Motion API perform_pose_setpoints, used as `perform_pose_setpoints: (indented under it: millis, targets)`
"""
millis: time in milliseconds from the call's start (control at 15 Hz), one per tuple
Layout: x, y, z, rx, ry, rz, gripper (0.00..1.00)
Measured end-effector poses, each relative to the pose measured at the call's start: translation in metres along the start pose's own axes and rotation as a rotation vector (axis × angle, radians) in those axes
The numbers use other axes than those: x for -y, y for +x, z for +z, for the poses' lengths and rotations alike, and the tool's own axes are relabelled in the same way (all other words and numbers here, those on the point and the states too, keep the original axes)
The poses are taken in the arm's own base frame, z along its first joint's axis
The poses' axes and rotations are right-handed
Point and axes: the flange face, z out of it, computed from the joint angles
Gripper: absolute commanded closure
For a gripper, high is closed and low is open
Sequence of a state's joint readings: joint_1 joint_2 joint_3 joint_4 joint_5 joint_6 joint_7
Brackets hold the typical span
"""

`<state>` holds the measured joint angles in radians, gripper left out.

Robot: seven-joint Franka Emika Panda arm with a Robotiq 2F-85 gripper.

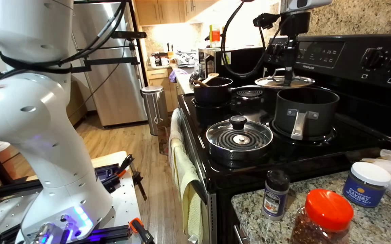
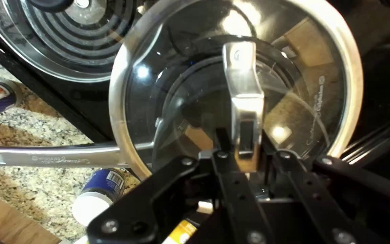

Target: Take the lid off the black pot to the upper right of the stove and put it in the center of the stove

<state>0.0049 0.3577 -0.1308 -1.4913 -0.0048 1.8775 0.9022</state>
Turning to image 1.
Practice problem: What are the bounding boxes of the black electric stove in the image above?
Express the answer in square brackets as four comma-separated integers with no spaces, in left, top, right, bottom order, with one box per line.
[177,33,391,244]

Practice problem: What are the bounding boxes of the black cap spice shaker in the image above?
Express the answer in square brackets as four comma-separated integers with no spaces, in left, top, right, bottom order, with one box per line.
[262,168,291,221]

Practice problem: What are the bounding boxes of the tall black pot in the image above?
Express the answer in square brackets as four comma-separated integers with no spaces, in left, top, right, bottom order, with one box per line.
[270,86,342,143]

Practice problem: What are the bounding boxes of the wooden spoon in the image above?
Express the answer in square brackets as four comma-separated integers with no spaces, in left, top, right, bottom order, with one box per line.
[197,72,223,89]

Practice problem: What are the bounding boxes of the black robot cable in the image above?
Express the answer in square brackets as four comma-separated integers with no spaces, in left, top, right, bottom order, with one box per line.
[220,0,281,82]

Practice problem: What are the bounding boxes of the shallow black pan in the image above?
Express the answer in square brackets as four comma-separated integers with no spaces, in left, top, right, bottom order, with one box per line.
[205,131,274,168]

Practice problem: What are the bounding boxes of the red cap spice jar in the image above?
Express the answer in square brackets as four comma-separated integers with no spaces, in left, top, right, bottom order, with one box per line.
[289,189,356,244]

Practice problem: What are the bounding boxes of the blue jar with white lid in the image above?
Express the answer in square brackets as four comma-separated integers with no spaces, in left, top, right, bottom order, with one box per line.
[342,162,391,211]

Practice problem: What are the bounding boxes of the robot mounting table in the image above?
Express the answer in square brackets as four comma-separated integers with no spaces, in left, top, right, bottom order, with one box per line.
[0,150,158,244]

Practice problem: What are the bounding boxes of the wooden kitchen cabinets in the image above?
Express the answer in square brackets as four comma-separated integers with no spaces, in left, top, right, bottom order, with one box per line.
[133,0,220,28]

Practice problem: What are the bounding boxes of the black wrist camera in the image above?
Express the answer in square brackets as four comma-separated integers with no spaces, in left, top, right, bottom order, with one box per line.
[253,13,283,30]

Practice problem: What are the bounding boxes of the black pot with long handle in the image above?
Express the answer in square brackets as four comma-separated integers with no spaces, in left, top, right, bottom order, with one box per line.
[193,74,236,110]

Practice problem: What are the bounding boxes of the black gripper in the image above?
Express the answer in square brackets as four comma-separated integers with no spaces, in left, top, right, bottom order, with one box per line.
[276,10,312,74]

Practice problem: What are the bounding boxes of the yellow kitchen towel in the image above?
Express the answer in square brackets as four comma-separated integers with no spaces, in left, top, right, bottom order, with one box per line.
[167,107,212,244]

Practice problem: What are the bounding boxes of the glass lid with black knob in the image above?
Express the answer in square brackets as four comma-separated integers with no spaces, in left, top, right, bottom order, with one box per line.
[205,114,274,154]

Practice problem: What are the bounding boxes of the stainless steel refrigerator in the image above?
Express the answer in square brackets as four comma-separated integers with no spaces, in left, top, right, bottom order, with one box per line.
[72,0,150,129]

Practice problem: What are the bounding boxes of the small black saucepan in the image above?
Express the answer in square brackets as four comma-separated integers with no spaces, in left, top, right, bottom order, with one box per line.
[230,87,270,121]

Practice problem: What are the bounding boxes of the steel trash can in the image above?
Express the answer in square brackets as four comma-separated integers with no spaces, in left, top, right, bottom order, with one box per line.
[140,86,166,137]

